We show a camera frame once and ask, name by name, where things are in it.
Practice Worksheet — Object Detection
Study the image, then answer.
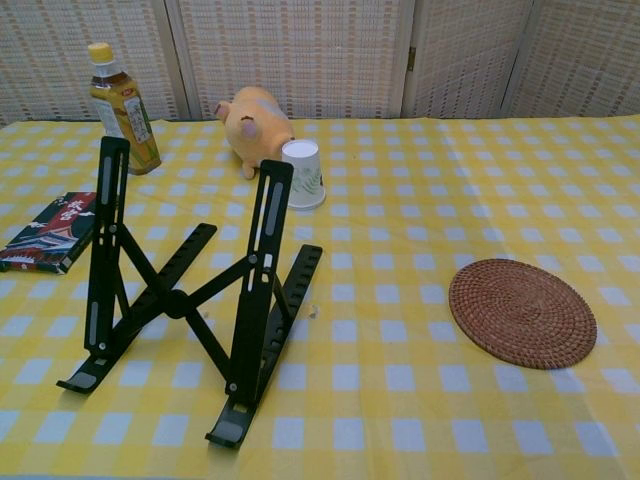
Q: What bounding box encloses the black folding stand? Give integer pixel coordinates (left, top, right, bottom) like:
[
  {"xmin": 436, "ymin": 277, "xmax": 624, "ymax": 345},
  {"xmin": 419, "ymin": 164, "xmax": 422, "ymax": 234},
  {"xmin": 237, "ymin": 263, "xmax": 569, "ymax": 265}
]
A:
[{"xmin": 55, "ymin": 135, "xmax": 324, "ymax": 451}]

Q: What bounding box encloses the dark printed box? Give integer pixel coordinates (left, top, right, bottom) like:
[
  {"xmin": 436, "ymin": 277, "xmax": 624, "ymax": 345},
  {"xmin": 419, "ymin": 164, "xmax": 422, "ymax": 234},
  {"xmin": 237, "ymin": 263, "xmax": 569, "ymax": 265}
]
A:
[{"xmin": 0, "ymin": 190, "xmax": 97, "ymax": 275}]

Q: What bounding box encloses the white paper cup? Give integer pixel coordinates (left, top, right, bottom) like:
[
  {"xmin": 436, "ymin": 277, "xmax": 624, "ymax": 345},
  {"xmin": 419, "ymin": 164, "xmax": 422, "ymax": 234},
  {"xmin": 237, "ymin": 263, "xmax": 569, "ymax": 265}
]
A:
[{"xmin": 279, "ymin": 140, "xmax": 327, "ymax": 213}]

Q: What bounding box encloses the yellow cap tea bottle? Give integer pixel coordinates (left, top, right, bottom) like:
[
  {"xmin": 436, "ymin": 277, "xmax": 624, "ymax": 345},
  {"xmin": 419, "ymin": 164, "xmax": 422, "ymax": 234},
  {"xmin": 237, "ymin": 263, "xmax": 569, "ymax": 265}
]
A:
[{"xmin": 87, "ymin": 42, "xmax": 163, "ymax": 176}]

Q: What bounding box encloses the orange plush toy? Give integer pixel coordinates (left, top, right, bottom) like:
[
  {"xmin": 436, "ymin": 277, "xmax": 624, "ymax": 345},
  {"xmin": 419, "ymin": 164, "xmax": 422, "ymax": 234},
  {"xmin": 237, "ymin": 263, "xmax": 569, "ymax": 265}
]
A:
[{"xmin": 214, "ymin": 85, "xmax": 296, "ymax": 180}]

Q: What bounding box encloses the brown woven round coaster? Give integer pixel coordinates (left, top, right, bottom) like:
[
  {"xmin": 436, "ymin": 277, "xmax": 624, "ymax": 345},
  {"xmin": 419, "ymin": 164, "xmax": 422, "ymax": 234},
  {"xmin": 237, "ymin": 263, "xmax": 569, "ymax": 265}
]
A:
[{"xmin": 448, "ymin": 257, "xmax": 599, "ymax": 371}]

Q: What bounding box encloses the woven folding screen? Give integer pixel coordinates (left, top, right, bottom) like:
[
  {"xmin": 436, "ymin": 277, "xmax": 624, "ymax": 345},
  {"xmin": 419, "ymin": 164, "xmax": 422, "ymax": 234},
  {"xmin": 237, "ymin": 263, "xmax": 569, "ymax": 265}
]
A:
[{"xmin": 0, "ymin": 0, "xmax": 640, "ymax": 124}]

